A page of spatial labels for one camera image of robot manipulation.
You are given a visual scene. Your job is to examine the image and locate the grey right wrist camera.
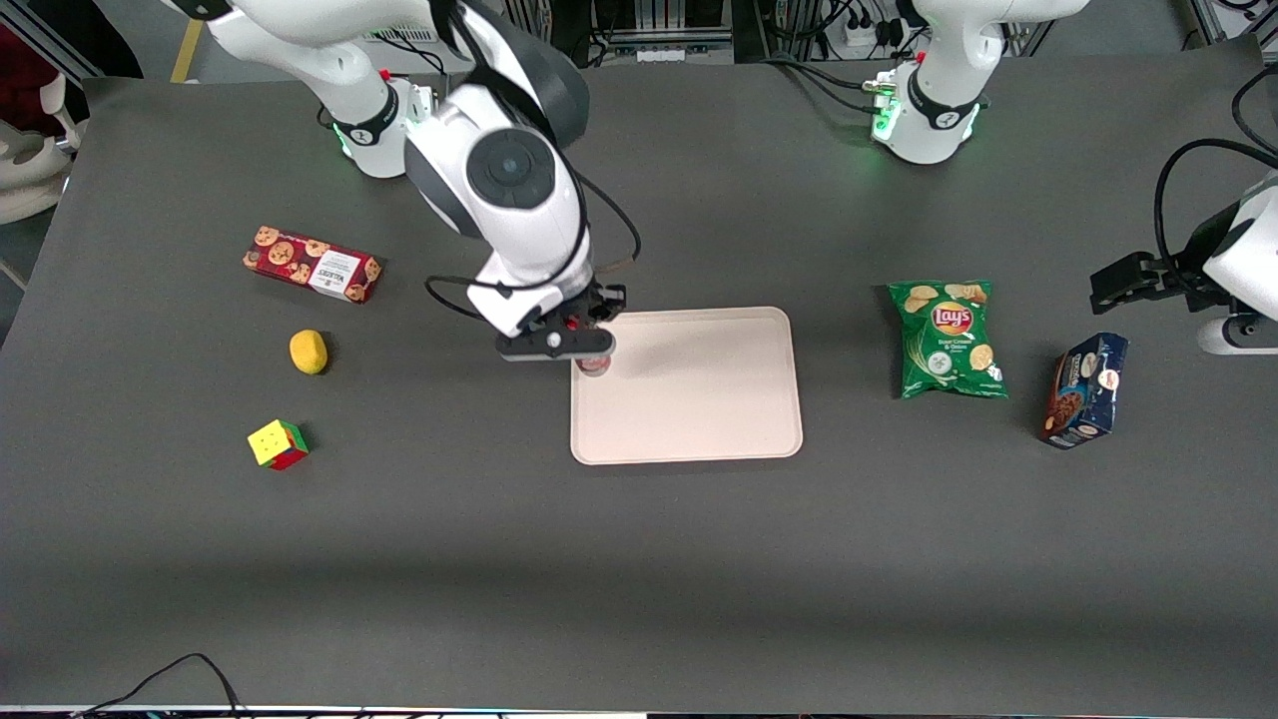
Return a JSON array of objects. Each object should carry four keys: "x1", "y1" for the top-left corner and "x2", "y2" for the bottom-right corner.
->
[{"x1": 496, "y1": 329, "x2": 618, "y2": 363}]

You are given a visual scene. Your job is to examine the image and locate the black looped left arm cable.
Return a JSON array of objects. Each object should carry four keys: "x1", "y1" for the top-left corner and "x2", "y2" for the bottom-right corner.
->
[{"x1": 1154, "y1": 138, "x2": 1278, "y2": 293}]

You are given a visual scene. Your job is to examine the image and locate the beige moulded object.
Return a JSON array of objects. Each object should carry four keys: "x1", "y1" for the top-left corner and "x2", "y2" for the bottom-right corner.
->
[{"x1": 0, "y1": 72, "x2": 79, "y2": 227}]

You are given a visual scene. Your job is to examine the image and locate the black left arm base cables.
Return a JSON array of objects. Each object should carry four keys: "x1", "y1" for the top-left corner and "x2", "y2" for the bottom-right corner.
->
[{"x1": 764, "y1": 55, "x2": 900, "y2": 116}]

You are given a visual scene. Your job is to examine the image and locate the blue cookie box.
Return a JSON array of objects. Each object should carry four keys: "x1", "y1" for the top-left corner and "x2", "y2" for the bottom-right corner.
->
[{"x1": 1037, "y1": 332, "x2": 1130, "y2": 450}]

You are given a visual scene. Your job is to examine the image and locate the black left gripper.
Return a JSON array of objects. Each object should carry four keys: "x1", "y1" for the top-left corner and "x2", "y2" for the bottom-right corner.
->
[{"x1": 1090, "y1": 240, "x2": 1231, "y2": 317}]

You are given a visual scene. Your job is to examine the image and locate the green chips bag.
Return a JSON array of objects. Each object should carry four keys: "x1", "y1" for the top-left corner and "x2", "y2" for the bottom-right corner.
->
[{"x1": 888, "y1": 280, "x2": 1009, "y2": 401}]

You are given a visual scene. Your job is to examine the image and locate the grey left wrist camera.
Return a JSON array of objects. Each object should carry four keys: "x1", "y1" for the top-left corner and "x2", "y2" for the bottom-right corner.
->
[{"x1": 1197, "y1": 314, "x2": 1278, "y2": 357}]

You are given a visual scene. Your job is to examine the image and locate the white power strip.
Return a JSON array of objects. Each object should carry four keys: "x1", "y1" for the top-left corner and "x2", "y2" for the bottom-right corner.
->
[{"x1": 844, "y1": 14, "x2": 906, "y2": 51}]

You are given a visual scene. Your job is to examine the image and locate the yellow lemon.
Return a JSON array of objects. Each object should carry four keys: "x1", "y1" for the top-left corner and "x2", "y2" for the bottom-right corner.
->
[{"x1": 289, "y1": 329, "x2": 330, "y2": 376}]

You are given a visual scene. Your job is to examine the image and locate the black curved cable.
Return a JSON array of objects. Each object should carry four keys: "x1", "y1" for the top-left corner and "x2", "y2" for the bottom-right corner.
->
[{"x1": 1232, "y1": 64, "x2": 1278, "y2": 157}]

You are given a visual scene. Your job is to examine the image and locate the black metal equipment rack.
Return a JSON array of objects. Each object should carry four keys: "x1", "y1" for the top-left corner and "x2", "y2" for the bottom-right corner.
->
[{"x1": 502, "y1": 0, "x2": 762, "y2": 71}]

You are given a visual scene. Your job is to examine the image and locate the thin black table edge cable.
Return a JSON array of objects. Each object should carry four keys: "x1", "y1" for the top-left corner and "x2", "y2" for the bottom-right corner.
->
[{"x1": 72, "y1": 653, "x2": 247, "y2": 719}]

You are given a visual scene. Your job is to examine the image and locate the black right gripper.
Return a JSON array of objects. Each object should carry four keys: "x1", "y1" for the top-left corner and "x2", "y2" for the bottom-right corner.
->
[{"x1": 537, "y1": 283, "x2": 629, "y2": 337}]

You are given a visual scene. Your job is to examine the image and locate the red cookie box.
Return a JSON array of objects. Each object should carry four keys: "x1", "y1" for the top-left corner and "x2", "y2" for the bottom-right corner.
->
[{"x1": 242, "y1": 226, "x2": 383, "y2": 305}]

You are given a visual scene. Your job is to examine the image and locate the beige plastic tray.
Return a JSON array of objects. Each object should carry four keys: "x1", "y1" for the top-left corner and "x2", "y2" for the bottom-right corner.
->
[{"x1": 570, "y1": 307, "x2": 805, "y2": 466}]

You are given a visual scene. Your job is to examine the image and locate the colourful puzzle cube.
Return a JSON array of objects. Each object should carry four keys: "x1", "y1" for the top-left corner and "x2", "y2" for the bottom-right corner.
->
[{"x1": 247, "y1": 418, "x2": 311, "y2": 472}]

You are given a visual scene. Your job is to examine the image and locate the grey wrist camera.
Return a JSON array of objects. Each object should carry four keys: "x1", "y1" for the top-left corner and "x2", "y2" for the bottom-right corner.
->
[
  {"x1": 1197, "y1": 314, "x2": 1278, "y2": 357},
  {"x1": 496, "y1": 329, "x2": 618, "y2": 363}
]

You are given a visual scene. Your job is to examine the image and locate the red coke bottle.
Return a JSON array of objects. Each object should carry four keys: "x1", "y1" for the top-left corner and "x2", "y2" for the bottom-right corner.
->
[{"x1": 567, "y1": 316, "x2": 613, "y2": 378}]

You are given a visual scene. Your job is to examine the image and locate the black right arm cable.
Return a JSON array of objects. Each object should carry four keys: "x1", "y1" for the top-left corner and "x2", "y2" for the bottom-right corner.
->
[{"x1": 423, "y1": 170, "x2": 643, "y2": 323}]

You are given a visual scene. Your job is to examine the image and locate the yellow floor tape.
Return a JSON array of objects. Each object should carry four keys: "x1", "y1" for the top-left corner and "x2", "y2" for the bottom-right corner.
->
[{"x1": 169, "y1": 14, "x2": 207, "y2": 85}]

